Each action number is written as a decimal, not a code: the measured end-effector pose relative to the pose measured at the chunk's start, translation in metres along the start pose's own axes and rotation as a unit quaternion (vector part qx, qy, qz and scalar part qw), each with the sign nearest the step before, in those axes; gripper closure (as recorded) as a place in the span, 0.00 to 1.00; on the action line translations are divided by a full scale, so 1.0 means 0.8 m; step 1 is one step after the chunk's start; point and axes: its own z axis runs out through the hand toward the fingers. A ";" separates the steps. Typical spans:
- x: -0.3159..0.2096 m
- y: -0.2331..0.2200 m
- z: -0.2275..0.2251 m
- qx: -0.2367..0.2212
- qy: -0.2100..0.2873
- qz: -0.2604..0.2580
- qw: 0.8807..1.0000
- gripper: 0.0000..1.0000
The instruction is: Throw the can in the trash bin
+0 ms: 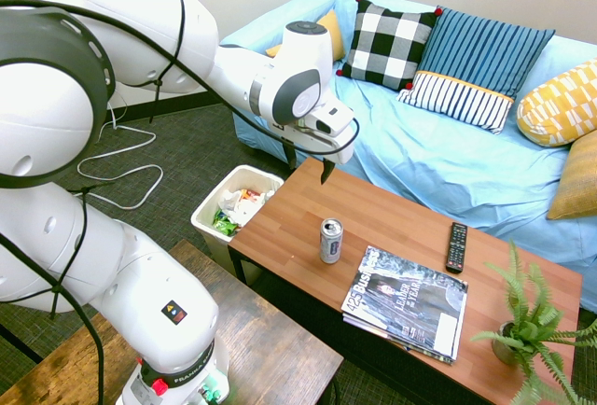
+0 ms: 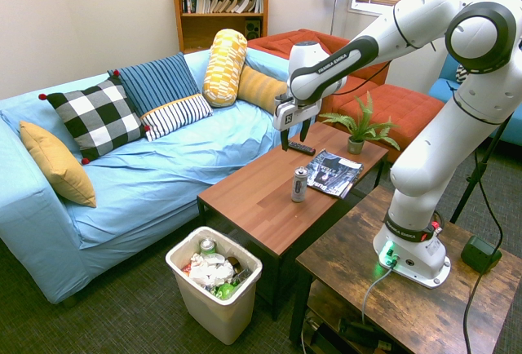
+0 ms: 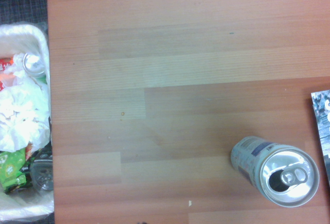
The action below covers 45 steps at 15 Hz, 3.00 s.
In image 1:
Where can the orange wrapper trash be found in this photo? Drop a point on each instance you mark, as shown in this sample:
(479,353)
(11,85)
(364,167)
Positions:
(252,196)

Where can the black wall baseboard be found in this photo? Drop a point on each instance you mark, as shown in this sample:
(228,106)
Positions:
(177,106)

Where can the plain mustard yellow pillow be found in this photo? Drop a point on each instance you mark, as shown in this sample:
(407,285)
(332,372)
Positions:
(335,36)

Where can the sofa with light blue cover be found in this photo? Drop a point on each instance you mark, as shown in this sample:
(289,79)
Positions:
(420,162)

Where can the small grey plant pot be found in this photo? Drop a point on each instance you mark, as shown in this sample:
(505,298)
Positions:
(503,349)

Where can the dark rustic wooden table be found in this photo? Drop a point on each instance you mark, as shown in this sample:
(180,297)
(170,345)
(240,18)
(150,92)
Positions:
(280,353)

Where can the magazine under cover magazine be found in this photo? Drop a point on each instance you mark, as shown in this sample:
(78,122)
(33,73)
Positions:
(396,342)

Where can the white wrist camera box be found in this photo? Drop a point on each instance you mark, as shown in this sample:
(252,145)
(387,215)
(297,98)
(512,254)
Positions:
(329,118)

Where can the blue striped pillow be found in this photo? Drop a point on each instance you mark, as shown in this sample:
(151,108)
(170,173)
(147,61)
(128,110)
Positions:
(480,55)

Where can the silver drink can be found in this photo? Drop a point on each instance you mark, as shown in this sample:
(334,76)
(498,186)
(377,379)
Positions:
(330,244)

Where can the wooden coffee table black legs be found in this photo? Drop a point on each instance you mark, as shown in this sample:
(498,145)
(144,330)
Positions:
(298,218)

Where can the black white checkered pillow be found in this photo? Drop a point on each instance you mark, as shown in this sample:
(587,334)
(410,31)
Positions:
(387,46)

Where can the stack of magazines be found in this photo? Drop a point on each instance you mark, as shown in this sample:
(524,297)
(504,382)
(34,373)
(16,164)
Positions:
(406,302)

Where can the green snack wrapper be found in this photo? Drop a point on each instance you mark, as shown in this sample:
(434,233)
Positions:
(223,225)

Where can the black TV remote control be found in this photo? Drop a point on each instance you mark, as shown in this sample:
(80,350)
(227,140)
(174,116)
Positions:
(456,246)

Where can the black floor bar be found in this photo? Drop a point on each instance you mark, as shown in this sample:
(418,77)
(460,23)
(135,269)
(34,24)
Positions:
(21,343)

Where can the white plastic trash bin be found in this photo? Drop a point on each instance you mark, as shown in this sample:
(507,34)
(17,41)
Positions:
(205,220)

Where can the crumpled white paper trash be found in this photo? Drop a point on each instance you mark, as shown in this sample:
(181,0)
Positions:
(242,209)

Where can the mustard woven pillow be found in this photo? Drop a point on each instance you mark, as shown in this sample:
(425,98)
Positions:
(578,176)

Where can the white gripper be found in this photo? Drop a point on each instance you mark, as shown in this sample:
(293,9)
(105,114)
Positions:
(340,146)

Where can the green fern plant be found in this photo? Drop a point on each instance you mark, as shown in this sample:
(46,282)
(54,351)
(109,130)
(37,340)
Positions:
(527,316)

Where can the yellow white patterned pillow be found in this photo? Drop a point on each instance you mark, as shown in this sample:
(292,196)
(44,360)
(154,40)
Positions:
(559,106)

